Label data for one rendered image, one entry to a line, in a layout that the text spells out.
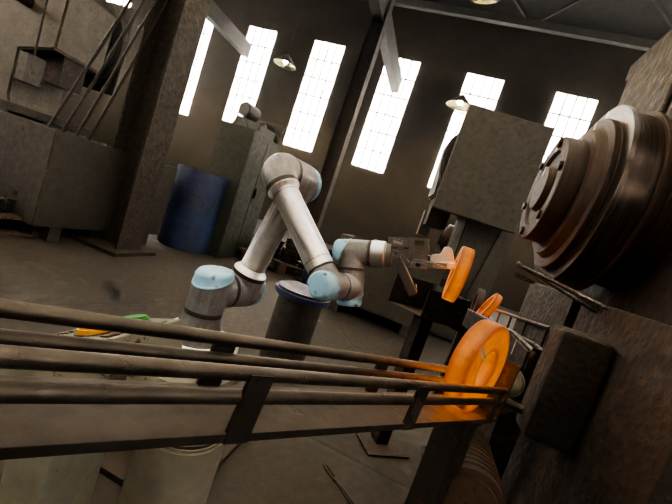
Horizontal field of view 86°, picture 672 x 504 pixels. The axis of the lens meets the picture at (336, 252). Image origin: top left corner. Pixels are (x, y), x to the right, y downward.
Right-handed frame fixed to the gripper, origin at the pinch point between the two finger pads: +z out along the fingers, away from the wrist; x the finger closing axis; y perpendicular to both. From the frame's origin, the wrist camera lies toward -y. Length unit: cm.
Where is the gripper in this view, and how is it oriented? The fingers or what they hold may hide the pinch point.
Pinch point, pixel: (459, 267)
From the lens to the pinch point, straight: 104.1
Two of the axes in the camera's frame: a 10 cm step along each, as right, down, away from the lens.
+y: 0.6, -10.0, -0.3
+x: 2.5, -0.2, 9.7
